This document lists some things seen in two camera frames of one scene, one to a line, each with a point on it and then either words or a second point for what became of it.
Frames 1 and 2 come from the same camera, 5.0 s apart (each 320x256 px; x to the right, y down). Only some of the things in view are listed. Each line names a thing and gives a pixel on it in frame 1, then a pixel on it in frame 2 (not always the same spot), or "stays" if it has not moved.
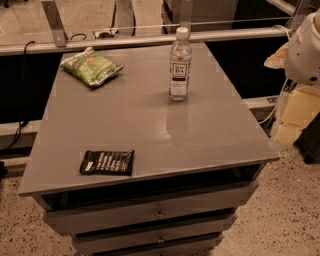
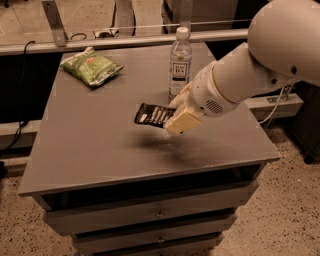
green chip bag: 90,67 stays
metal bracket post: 55,23 stays
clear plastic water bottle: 180,66 stays
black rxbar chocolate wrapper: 108,162 to 152,114
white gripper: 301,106 to 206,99
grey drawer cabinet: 128,171 stays
